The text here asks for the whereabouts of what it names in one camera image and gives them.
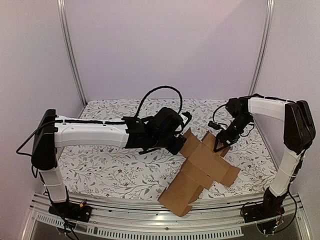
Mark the brown cardboard box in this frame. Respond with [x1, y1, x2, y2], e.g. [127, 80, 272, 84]
[158, 128, 241, 217]

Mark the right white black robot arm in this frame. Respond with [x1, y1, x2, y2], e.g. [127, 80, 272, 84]
[208, 94, 316, 218]

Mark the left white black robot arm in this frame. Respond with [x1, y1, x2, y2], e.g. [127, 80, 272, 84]
[27, 107, 192, 217]

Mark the floral patterned table mat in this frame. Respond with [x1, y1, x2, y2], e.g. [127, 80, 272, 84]
[58, 99, 277, 201]

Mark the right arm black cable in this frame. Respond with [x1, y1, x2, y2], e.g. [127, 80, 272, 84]
[211, 103, 230, 126]

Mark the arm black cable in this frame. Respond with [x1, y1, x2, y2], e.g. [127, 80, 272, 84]
[137, 85, 183, 121]
[211, 103, 230, 126]

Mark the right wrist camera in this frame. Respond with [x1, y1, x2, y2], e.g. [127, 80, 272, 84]
[208, 120, 223, 130]

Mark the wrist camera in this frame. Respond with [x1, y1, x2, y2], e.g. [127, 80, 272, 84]
[208, 120, 223, 130]
[180, 111, 192, 126]

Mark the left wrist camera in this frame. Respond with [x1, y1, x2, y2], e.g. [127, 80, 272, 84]
[180, 111, 192, 126]

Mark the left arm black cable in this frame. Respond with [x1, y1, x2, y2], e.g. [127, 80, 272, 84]
[137, 85, 183, 121]

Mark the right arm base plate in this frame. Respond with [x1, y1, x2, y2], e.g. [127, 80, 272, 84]
[240, 201, 285, 223]

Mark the front aluminium rail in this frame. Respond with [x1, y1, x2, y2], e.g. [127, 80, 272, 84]
[21, 193, 313, 240]

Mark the right aluminium frame post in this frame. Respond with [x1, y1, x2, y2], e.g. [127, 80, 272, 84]
[248, 0, 275, 95]

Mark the aluminium frame post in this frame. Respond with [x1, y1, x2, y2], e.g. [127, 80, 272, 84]
[248, 0, 275, 95]
[56, 0, 88, 107]

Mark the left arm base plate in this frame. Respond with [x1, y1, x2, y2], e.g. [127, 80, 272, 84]
[48, 201, 93, 223]

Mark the left aluminium frame post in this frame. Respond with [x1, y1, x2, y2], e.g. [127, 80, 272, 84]
[56, 0, 88, 107]

